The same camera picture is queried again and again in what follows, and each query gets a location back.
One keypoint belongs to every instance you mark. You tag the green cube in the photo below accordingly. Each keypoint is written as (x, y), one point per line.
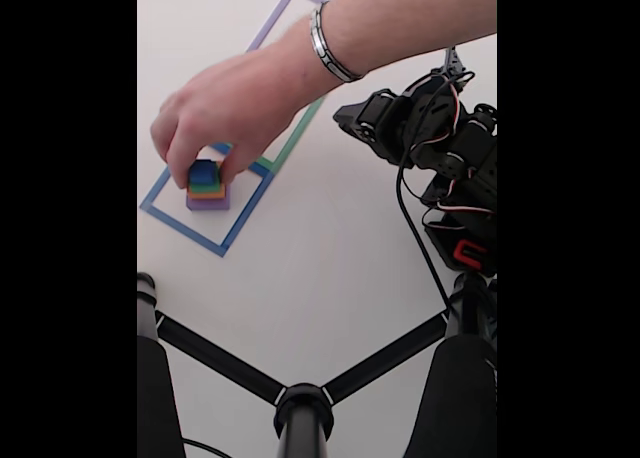
(210, 184)

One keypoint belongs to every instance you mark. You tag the small blue cube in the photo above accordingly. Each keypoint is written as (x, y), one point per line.
(202, 172)

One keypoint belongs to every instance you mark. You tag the orange block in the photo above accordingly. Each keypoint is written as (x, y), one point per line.
(207, 193)

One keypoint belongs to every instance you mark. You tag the purple block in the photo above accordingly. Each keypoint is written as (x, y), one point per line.
(207, 204)

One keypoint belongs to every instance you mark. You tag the person's hand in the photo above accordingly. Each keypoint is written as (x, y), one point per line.
(240, 103)

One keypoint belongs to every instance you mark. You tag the red table clamp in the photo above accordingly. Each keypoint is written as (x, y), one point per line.
(459, 252)

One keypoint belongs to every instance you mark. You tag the green square frame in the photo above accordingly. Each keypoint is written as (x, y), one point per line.
(300, 128)

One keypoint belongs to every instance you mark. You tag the purple square frame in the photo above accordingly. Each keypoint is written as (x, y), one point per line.
(272, 23)

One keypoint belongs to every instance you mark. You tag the blue square frame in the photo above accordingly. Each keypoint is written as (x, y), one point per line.
(173, 218)

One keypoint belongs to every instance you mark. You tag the black camera tripod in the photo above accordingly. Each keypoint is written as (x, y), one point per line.
(302, 418)

